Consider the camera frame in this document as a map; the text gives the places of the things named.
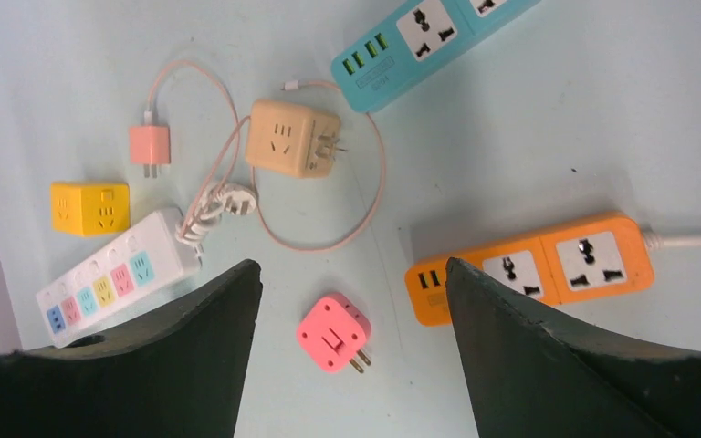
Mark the yellow cube socket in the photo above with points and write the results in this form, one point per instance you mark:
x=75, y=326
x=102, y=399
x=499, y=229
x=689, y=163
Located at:
x=89, y=209

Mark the orange power strip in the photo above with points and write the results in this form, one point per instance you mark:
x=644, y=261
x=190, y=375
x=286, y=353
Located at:
x=597, y=256

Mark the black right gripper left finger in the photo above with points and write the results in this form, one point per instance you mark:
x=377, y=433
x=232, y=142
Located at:
x=176, y=371

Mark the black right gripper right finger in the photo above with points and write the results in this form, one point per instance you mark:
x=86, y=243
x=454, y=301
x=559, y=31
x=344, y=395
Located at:
x=534, y=371

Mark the pink usb charger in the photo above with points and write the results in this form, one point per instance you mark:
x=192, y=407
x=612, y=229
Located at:
x=150, y=144

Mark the pink square plug adapter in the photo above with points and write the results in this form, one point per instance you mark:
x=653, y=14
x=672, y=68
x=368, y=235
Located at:
x=334, y=333

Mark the beige cube socket adapter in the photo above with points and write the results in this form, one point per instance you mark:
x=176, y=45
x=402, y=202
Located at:
x=295, y=140

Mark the teal blue power strip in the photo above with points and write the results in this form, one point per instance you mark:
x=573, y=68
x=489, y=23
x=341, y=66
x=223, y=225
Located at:
x=412, y=43

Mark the white multicolour power strip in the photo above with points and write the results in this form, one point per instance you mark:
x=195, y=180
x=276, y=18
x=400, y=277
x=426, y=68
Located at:
x=144, y=259

